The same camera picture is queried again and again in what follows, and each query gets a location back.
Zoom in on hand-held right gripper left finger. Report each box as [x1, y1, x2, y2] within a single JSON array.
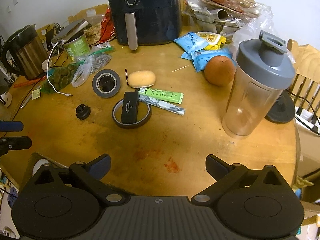
[[21, 154, 127, 204]]

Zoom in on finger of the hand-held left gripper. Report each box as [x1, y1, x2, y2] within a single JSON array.
[[0, 121, 24, 132], [0, 136, 32, 156]]

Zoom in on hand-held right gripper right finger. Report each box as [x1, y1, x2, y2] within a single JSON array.
[[191, 154, 293, 203]]

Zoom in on brown cardboard box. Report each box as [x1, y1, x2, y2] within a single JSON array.
[[22, 151, 71, 184]]

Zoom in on amber tape roll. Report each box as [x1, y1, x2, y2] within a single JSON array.
[[111, 99, 152, 130]]

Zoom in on black round knob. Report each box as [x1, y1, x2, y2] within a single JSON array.
[[75, 104, 91, 121]]

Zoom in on small black case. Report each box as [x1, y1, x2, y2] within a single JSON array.
[[120, 91, 140, 125]]

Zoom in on grey marbled stick packet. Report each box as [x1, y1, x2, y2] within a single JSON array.
[[139, 95, 186, 117]]

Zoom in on black tape roll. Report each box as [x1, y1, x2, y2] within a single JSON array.
[[92, 68, 121, 98]]

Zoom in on green stick packet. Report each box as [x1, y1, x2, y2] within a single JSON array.
[[138, 87, 184, 104]]

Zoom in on white-topped round tin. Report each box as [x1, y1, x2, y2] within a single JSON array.
[[32, 159, 52, 177]]

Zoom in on green net bag of chestnuts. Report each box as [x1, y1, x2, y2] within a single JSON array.
[[41, 63, 83, 95]]

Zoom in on steel electric kettle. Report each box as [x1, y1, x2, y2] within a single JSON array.
[[0, 24, 50, 81]]

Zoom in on clear shaker bottle grey lid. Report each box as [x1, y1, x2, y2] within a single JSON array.
[[222, 29, 296, 139]]

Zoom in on black round stand base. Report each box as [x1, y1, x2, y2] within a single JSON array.
[[265, 89, 296, 124]]

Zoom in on orange fruit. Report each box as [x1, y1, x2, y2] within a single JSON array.
[[204, 55, 236, 86]]

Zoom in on green paper tub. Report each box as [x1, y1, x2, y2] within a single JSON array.
[[63, 31, 91, 63]]

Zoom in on white power strip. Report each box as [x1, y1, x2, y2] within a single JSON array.
[[294, 106, 320, 133]]

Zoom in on clear bag of seeds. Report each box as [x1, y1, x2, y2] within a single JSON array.
[[71, 46, 113, 88]]

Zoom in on blue snack packet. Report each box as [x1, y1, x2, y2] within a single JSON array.
[[181, 47, 233, 72], [173, 31, 209, 53]]

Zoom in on yellow snack packet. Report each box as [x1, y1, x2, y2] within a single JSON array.
[[196, 31, 227, 51]]

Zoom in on red snack bag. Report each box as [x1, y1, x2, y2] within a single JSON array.
[[100, 6, 116, 42]]

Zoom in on large clear plastic bag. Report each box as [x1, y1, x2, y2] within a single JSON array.
[[224, 4, 297, 63]]

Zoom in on silver foil roll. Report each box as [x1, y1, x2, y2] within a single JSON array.
[[184, 8, 229, 22]]

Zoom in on dark blue air fryer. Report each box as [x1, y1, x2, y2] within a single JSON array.
[[105, 0, 183, 51]]

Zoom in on orange strap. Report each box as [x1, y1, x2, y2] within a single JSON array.
[[13, 77, 47, 89]]

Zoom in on white charging cable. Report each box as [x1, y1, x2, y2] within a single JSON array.
[[46, 41, 73, 98]]

